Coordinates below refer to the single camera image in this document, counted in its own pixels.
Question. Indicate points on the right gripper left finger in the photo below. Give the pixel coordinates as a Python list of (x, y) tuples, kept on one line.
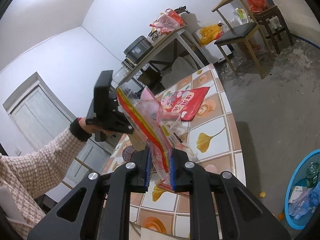
[(99, 206)]

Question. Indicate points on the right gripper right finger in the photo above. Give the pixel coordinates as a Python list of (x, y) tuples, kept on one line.
[(221, 207)]

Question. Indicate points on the clear red snack bag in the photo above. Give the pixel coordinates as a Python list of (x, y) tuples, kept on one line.
[(160, 131)]

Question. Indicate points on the left forearm knit sleeve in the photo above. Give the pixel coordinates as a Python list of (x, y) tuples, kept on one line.
[(24, 178)]

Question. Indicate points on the blue plastic trash basket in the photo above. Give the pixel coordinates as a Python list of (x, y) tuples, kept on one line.
[(302, 195)]

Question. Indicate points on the left hand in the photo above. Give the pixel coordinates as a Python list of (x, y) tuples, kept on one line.
[(87, 128)]

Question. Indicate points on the orange peel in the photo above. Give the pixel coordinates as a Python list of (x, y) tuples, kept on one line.
[(262, 194)]

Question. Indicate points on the white door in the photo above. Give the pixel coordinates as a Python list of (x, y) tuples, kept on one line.
[(38, 115)]

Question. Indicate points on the red cartoon snack bag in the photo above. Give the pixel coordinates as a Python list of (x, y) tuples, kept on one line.
[(184, 102)]

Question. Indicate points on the grey metal table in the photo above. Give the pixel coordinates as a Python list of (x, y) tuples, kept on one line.
[(180, 35)]

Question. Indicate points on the pink red bags pile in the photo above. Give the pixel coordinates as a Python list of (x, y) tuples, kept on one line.
[(167, 22)]

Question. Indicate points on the yellow plastic bag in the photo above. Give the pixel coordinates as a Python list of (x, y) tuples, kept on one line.
[(210, 33)]

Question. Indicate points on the wooden chair black seat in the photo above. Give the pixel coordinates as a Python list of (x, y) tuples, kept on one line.
[(240, 34)]

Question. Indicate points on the dark wooden stool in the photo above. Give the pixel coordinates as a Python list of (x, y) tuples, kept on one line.
[(273, 22)]

